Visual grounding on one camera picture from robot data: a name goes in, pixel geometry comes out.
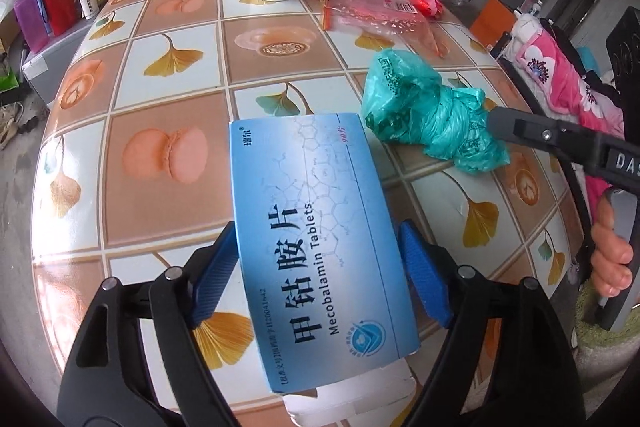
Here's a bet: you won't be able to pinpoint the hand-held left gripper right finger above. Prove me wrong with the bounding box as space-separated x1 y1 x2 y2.
397 220 585 427

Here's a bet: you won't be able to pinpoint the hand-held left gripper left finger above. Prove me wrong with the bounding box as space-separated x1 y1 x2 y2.
56 218 242 427

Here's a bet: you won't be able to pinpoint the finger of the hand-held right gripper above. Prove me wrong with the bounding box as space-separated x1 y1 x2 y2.
486 105 600 172

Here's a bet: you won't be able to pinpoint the blue medicine box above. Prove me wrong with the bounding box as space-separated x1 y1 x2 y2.
227 113 422 427

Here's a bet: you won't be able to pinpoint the green plastic bag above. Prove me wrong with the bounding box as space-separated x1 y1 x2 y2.
360 49 512 176

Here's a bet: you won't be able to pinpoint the person's right hand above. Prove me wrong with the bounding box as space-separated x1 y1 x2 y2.
589 196 635 298

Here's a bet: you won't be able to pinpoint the pink floral blanket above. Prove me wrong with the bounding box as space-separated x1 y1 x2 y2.
514 14 627 210

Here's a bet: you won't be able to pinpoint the black clothing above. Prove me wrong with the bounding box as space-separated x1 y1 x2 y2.
575 47 623 108

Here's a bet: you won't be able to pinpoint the orange chair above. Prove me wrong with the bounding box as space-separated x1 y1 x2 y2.
469 0 517 54

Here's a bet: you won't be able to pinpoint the clear red print plastic bag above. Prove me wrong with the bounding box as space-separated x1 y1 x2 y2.
322 0 452 58

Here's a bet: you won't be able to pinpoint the beige shoes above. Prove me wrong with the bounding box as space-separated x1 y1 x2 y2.
0 103 39 151

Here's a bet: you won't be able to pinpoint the grey storage box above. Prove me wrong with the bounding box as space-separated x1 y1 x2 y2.
21 18 94 106

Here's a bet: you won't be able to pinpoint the purple cup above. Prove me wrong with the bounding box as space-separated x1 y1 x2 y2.
13 0 52 54

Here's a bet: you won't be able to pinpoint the cardboard box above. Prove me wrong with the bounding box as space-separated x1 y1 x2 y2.
0 11 22 54

